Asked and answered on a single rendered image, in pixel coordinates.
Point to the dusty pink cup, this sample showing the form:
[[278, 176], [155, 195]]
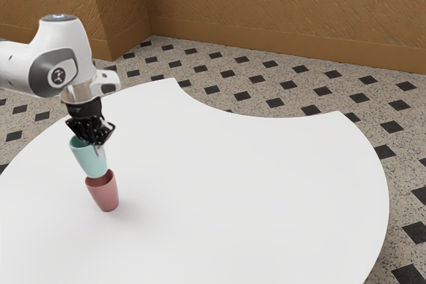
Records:
[[104, 194]]

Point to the mint green cup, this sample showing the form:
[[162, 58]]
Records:
[[90, 161]]

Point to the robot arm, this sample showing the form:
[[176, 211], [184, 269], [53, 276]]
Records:
[[53, 51]]

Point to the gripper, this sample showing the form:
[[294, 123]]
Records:
[[87, 121]]

